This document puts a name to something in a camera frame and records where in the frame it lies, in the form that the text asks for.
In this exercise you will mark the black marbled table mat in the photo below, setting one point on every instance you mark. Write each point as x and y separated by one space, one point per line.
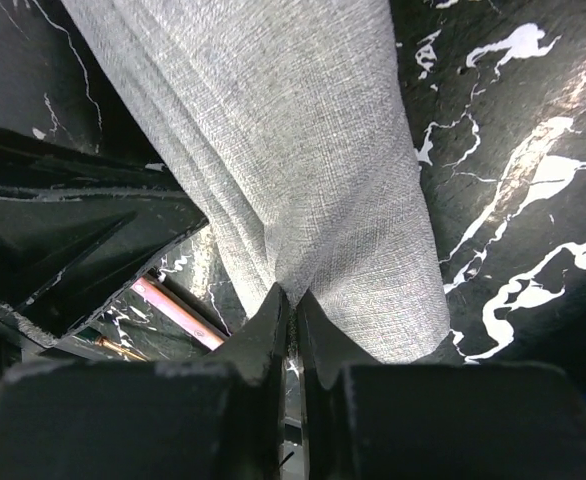
495 93

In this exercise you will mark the gold fork green handle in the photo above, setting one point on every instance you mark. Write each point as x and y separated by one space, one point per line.
102 341

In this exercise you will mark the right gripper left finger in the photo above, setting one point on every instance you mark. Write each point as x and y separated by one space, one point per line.
215 417

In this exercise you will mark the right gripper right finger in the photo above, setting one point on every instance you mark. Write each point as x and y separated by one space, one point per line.
362 419

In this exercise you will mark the pink-handled table knife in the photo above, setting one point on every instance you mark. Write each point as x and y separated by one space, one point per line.
178 314

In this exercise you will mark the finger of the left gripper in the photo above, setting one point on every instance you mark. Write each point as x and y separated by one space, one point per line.
76 230

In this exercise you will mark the grey cloth napkin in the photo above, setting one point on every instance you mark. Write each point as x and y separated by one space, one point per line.
283 121

